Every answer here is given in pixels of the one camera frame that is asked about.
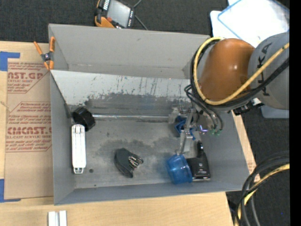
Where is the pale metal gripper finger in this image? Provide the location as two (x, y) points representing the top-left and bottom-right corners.
(182, 109), (195, 133)
(176, 131), (193, 155)

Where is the blue plastic piece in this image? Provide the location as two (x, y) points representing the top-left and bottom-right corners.
(174, 115), (196, 141)

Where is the blue clear plastic container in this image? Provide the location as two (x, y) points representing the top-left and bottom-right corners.
(165, 154), (194, 185)

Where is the black box with red print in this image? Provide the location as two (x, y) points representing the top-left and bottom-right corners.
(186, 141), (212, 181)

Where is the grey metal bin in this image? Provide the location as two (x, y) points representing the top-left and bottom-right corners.
(48, 24), (251, 206)

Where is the black round ribbed cap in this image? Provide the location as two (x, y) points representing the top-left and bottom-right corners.
(71, 106), (96, 132)

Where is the white stapler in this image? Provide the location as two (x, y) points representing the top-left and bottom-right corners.
(71, 124), (87, 175)

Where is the brown cardboard board red print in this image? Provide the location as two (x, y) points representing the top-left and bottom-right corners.
(0, 40), (55, 202)

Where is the black cylinder on white bracket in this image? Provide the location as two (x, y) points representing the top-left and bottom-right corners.
(232, 97), (265, 115)

